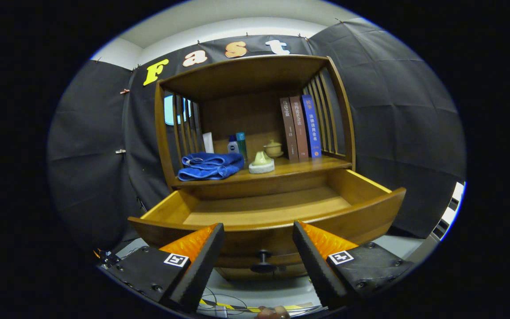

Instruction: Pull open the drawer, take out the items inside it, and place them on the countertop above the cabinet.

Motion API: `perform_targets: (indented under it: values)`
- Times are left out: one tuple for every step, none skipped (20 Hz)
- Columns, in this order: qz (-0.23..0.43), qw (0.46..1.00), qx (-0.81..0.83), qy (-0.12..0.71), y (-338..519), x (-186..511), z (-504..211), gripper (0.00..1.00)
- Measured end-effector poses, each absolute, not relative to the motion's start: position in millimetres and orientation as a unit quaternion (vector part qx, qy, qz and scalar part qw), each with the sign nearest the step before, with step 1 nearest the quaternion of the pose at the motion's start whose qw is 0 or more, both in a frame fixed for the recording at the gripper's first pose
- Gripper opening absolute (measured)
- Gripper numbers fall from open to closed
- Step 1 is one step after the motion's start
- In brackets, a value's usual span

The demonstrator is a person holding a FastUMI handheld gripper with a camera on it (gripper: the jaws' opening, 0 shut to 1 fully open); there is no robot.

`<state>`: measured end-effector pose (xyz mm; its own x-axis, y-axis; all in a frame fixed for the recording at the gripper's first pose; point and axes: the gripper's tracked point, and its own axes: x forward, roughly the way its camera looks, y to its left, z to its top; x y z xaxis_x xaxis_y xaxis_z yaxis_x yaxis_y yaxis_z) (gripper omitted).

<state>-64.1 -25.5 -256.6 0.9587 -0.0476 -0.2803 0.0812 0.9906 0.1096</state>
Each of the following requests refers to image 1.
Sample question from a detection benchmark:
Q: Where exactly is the wooden drawer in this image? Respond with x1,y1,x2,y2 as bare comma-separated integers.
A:
127,168,407,274

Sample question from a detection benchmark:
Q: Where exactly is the light green sponge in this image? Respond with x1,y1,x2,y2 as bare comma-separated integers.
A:
249,151,275,174

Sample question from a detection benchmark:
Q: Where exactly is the black backdrop cloth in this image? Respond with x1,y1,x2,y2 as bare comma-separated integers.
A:
46,18,467,253

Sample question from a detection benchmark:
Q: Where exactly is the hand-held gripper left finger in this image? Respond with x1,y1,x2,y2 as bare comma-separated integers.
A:
100,223,225,313

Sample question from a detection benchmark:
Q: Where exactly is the blue towel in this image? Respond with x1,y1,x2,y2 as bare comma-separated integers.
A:
178,152,245,182

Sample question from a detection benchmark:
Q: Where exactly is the yellow lidded teacup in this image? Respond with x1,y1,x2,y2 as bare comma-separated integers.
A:
263,140,284,158

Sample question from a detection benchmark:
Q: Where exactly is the teal bottle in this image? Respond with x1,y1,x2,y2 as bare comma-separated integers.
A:
236,132,248,162

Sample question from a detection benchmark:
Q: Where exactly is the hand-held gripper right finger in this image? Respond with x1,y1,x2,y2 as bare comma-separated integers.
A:
292,221,415,311

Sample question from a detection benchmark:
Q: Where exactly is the white slotted panel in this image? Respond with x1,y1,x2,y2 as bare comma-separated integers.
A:
432,181,464,241

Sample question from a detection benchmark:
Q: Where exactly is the reddish brown book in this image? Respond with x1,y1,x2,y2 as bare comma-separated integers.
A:
290,96,309,160

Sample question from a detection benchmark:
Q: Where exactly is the yellow black floor tape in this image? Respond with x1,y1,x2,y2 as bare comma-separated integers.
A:
200,299,313,313

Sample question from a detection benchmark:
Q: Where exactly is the wooden cabinet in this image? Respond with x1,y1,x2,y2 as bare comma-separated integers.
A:
155,54,356,282

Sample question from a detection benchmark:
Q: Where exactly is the blue book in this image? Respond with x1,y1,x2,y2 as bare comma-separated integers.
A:
301,94,322,159

